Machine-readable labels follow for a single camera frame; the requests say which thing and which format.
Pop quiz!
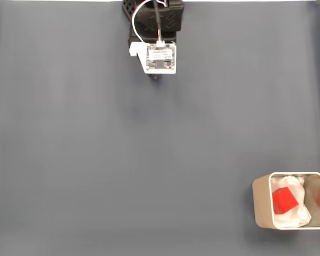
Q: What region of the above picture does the dark grey table mat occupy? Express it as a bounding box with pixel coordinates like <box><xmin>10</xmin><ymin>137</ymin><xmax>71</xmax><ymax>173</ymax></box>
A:
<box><xmin>0</xmin><ymin>1</ymin><xmax>320</xmax><ymax>256</ymax></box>

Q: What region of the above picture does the beige metal box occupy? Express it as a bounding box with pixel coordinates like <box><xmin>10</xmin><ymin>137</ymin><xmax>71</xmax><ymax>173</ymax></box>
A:
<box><xmin>252</xmin><ymin>172</ymin><xmax>320</xmax><ymax>230</ymax></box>

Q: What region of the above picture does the white crumpled paper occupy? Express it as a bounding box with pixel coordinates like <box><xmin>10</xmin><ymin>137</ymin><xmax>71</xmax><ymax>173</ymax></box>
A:
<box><xmin>270</xmin><ymin>175</ymin><xmax>313</xmax><ymax>229</ymax></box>

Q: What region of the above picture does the black camera cable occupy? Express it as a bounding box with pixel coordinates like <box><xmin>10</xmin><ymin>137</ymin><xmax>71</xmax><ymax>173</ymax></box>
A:
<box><xmin>153</xmin><ymin>0</ymin><xmax>165</xmax><ymax>45</ymax></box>

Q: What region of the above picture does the white mounted camera board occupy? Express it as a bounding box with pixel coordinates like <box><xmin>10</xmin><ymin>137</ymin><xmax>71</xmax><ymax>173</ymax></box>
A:
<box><xmin>128</xmin><ymin>41</ymin><xmax>177</xmax><ymax>75</ymax></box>

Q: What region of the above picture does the red cube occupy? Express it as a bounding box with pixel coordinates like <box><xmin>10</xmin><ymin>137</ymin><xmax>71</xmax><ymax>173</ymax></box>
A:
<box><xmin>271</xmin><ymin>187</ymin><xmax>300</xmax><ymax>215</ymax></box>

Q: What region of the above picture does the red white servo wire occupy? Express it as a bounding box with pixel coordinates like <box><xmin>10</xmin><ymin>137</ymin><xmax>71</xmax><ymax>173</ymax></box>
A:
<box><xmin>131</xmin><ymin>0</ymin><xmax>150</xmax><ymax>43</ymax></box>

